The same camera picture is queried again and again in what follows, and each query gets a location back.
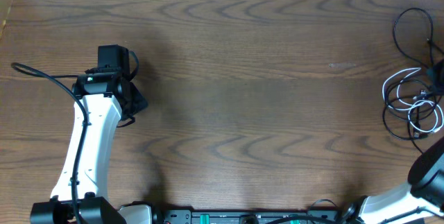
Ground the white USB cable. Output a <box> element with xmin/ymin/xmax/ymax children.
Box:
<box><xmin>382</xmin><ymin>67</ymin><xmax>444</xmax><ymax>134</ymax></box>

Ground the black USB cable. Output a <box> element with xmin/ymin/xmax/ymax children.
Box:
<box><xmin>407</xmin><ymin>38</ymin><xmax>444</xmax><ymax>154</ymax></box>
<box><xmin>382</xmin><ymin>7</ymin><xmax>444</xmax><ymax>141</ymax></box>

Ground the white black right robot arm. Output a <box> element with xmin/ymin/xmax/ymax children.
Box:
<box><xmin>343</xmin><ymin>139</ymin><xmax>443</xmax><ymax>223</ymax></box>

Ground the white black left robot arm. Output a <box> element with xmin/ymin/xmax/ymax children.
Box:
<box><xmin>30</xmin><ymin>44</ymin><xmax>148</xmax><ymax>223</ymax></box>

